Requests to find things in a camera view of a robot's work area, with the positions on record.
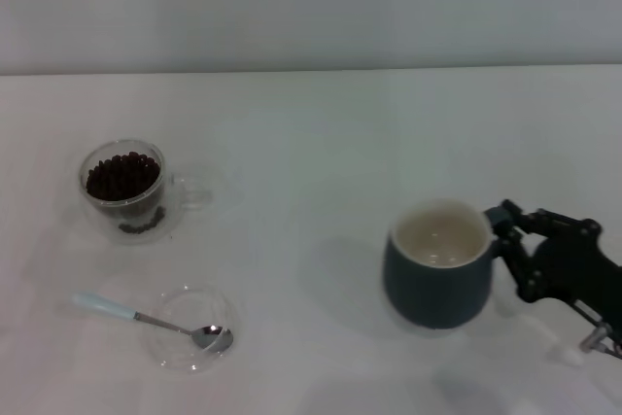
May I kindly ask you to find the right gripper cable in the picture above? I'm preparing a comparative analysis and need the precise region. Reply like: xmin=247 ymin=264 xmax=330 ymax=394
xmin=576 ymin=321 xmax=622 ymax=359

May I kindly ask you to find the double-walled glass cup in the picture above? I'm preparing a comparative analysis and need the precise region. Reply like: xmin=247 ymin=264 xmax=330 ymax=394
xmin=77 ymin=139 xmax=214 ymax=246

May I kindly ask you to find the dark green ceramic mug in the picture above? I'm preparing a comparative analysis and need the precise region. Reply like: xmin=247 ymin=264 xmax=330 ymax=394
xmin=381 ymin=198 xmax=510 ymax=338

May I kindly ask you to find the blue-handled metal spoon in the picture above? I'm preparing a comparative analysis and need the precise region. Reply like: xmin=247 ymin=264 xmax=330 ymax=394
xmin=71 ymin=292 xmax=234 ymax=354

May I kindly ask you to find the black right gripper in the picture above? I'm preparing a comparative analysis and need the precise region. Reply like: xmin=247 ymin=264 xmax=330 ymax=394
xmin=490 ymin=198 xmax=622 ymax=338

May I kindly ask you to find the coffee beans heap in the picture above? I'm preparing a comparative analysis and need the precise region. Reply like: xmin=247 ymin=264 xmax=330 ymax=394
xmin=86 ymin=153 xmax=169 ymax=236

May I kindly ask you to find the clear glass saucer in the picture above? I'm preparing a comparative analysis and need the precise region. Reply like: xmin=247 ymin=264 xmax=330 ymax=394
xmin=145 ymin=283 xmax=244 ymax=376

